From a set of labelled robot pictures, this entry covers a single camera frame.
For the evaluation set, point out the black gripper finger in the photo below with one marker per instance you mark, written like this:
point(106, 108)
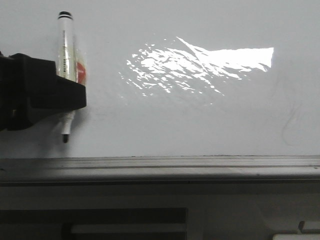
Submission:
point(30, 91)

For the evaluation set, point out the white black whiteboard marker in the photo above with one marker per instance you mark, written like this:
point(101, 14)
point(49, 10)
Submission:
point(66, 64)

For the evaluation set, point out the red magnet under tape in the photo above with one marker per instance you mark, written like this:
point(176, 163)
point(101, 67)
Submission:
point(81, 73)

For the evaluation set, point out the grey cabinet below board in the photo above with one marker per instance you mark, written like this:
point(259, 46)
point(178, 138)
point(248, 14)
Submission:
point(267, 211)

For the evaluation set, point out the grey aluminium whiteboard frame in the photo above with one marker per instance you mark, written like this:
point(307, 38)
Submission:
point(157, 169)

